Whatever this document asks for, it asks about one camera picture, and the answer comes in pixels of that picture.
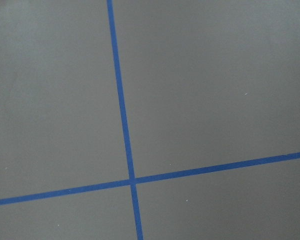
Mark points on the brown table mat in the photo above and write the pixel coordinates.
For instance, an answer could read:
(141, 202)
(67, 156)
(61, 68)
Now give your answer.
(215, 75)

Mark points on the blue tape grid lines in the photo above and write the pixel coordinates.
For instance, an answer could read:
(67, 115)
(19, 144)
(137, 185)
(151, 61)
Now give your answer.
(122, 100)

